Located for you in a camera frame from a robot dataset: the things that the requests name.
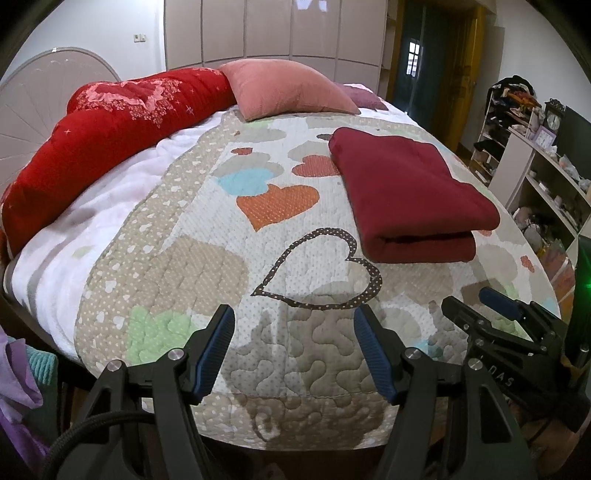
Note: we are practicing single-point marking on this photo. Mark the purple cloth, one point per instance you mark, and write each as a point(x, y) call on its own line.
point(14, 392)

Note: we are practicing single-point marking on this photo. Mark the white shelf unit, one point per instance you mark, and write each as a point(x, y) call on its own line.
point(540, 175)

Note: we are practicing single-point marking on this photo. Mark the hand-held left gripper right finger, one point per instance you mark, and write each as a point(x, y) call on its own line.
point(376, 355)

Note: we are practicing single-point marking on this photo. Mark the pink pillow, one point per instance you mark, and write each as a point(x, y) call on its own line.
point(281, 90)

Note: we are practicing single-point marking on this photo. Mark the teal cloth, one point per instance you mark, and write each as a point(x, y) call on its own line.
point(44, 369)

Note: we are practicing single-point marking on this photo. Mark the heart patterned quilt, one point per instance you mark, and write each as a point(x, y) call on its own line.
point(207, 240)

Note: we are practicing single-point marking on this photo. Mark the black screen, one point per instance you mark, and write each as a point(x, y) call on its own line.
point(577, 134)

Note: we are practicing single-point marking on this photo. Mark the maroon garment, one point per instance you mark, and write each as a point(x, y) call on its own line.
point(406, 194)

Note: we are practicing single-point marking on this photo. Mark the dark door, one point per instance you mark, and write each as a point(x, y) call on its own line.
point(415, 60)

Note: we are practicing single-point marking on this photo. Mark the purple pillow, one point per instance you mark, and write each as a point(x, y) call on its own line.
point(362, 97)

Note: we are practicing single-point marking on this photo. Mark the dark mantel clock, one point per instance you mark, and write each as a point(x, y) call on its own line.
point(553, 117)

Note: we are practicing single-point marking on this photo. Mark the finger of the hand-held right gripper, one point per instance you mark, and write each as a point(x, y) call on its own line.
point(496, 297)
point(457, 310)

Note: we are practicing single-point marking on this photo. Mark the red floral comforter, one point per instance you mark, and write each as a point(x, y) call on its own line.
point(92, 134)

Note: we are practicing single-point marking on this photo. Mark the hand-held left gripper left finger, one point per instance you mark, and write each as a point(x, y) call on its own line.
point(214, 350)

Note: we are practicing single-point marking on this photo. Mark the small purple clock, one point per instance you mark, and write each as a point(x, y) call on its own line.
point(545, 137)

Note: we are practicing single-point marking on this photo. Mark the beige wardrobe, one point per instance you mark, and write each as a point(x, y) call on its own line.
point(277, 32)

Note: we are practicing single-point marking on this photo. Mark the white fleece blanket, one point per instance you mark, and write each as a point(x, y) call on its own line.
point(92, 217)

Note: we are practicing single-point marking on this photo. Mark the white round fan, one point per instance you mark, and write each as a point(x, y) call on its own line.
point(37, 101)

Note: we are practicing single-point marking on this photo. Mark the white shoe rack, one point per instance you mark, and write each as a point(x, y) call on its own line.
point(503, 120)

